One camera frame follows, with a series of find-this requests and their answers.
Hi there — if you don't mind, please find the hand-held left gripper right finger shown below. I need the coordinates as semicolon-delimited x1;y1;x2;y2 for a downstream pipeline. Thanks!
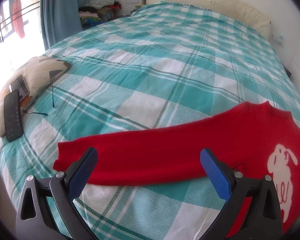
200;147;283;240

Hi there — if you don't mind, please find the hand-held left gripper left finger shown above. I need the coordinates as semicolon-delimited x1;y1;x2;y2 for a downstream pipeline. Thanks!
15;147;99;240

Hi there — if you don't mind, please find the red sweater with white rabbit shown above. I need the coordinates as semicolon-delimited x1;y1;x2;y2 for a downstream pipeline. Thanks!
52;101;300;235

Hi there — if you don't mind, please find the pile of colourful clothes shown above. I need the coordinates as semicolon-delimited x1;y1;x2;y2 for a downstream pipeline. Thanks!
79;2;123;26

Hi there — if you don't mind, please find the black remote control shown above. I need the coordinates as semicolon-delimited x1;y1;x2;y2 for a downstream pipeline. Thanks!
4;89;24;142

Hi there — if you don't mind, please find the small reflective smartphone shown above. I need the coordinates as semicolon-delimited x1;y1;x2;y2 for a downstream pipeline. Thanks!
9;74;30;98

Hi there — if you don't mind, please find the beige patterned cushion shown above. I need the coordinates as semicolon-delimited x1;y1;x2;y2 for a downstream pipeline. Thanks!
0;56;72;138

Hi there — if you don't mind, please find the bed with teal plaid sheet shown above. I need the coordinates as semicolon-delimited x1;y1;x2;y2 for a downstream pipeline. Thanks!
0;0;300;240

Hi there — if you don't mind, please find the blue curtain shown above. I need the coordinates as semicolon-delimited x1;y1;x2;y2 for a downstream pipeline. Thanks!
40;0;107;50

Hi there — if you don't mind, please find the red hanging garment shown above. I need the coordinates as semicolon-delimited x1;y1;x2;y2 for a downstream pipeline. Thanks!
12;0;25;39

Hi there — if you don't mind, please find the cream padded headboard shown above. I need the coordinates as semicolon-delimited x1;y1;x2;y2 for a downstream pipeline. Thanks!
142;0;272;39

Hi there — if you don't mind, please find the dark metal window railing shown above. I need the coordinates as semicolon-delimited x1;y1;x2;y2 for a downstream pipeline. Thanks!
0;1;40;43

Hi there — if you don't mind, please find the thin teal cable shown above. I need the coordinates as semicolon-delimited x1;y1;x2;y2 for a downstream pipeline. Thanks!
22;84;55;117

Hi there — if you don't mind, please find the white wall socket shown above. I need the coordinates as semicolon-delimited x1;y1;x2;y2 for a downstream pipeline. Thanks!
272;34;284;46

